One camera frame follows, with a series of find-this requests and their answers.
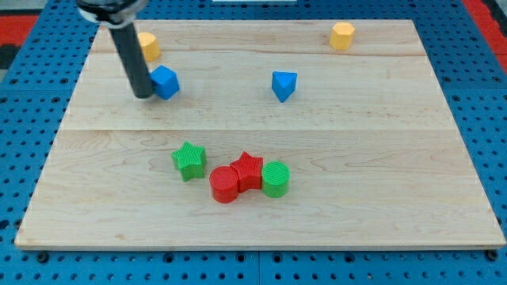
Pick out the yellow pentagon block left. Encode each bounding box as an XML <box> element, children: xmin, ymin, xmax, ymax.
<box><xmin>138</xmin><ymin>32</ymin><xmax>161</xmax><ymax>62</ymax></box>

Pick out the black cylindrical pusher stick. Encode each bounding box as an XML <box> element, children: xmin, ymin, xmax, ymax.
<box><xmin>109</xmin><ymin>23</ymin><xmax>154</xmax><ymax>99</ymax></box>

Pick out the green star block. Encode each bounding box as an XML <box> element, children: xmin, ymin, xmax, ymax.
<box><xmin>171</xmin><ymin>141</ymin><xmax>207</xmax><ymax>182</ymax></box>

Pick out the blue cube block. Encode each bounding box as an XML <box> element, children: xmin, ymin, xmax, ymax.
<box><xmin>150</xmin><ymin>65</ymin><xmax>180</xmax><ymax>100</ymax></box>

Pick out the green cylinder block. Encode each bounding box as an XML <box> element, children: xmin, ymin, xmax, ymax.
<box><xmin>261</xmin><ymin>161</ymin><xmax>290</xmax><ymax>198</ymax></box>

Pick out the red cylinder block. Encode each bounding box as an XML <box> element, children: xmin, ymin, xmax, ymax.
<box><xmin>209</xmin><ymin>165</ymin><xmax>238</xmax><ymax>203</ymax></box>

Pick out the blue triangular prism block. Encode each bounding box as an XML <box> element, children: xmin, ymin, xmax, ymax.
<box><xmin>271</xmin><ymin>71</ymin><xmax>297</xmax><ymax>103</ymax></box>

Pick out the yellow hexagon block right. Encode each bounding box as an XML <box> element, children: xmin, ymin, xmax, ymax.
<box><xmin>330</xmin><ymin>22</ymin><xmax>355</xmax><ymax>51</ymax></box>

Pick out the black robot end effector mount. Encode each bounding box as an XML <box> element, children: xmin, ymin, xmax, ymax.
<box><xmin>75</xmin><ymin>0</ymin><xmax>148</xmax><ymax>29</ymax></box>

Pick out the light wooden board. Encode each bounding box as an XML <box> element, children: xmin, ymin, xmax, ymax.
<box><xmin>15</xmin><ymin>20</ymin><xmax>505</xmax><ymax>251</ymax></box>

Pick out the red star block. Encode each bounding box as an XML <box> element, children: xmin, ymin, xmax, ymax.
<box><xmin>230</xmin><ymin>151</ymin><xmax>264</xmax><ymax>193</ymax></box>

